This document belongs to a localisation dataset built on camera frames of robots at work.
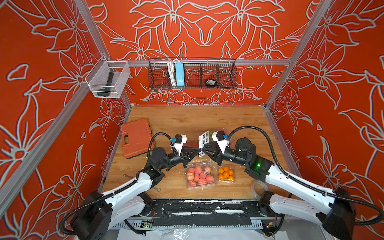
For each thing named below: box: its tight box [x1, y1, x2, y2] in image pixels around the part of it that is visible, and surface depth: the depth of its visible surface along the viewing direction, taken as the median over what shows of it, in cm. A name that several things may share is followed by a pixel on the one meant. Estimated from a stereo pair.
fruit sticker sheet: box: [198, 130, 210, 158], surface depth 69 cm
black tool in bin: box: [97, 71, 114, 97], surface depth 83 cm
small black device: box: [205, 78, 217, 86], surface depth 97 cm
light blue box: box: [175, 62, 185, 86], surface depth 91 cm
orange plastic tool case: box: [121, 118, 155, 159], surface depth 102 cm
